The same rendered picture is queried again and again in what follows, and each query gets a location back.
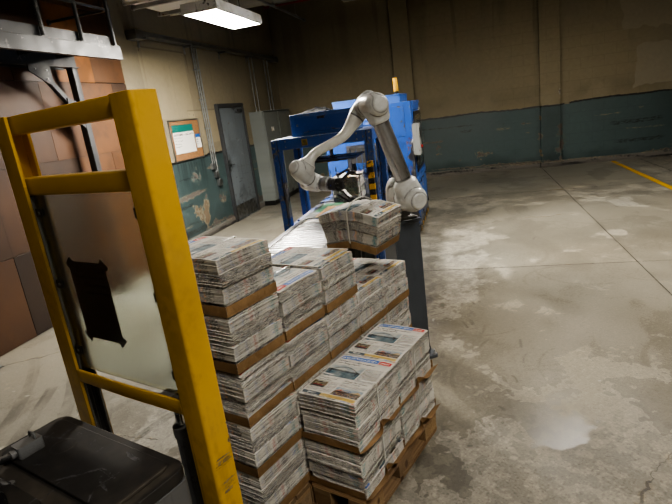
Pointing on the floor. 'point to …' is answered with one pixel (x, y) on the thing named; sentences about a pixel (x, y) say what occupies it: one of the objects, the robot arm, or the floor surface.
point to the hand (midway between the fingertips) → (359, 185)
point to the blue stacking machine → (406, 129)
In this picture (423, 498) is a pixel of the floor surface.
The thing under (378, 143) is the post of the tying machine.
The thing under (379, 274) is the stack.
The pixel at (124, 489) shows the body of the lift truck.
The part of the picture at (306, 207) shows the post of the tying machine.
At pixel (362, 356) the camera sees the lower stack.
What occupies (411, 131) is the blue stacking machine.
